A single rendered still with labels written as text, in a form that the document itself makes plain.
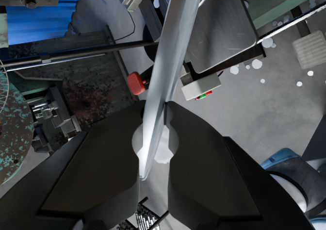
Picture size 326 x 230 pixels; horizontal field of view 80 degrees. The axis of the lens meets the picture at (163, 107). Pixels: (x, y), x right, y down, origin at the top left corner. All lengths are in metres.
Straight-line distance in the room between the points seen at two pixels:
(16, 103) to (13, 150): 0.29
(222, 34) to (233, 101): 0.96
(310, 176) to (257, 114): 0.74
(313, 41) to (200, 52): 0.63
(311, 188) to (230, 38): 0.40
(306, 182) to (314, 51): 0.55
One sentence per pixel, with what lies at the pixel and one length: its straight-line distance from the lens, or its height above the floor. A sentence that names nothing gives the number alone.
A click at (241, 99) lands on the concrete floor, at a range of 1.30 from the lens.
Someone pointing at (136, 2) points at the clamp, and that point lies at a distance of 0.64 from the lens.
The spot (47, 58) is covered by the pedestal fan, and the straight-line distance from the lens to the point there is 1.18.
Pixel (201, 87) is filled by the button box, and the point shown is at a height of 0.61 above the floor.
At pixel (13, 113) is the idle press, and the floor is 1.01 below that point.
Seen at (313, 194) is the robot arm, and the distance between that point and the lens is 0.60.
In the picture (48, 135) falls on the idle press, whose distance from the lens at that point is 3.50.
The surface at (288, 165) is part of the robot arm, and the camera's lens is 0.59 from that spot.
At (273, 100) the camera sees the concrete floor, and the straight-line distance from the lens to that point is 1.23.
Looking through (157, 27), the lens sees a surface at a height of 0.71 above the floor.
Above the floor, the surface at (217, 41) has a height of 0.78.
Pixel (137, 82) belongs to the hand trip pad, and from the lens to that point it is 0.63.
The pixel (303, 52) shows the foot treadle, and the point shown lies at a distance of 0.98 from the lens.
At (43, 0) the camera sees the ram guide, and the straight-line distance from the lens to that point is 0.37.
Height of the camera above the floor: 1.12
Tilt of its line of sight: 39 degrees down
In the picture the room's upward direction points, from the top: 115 degrees counter-clockwise
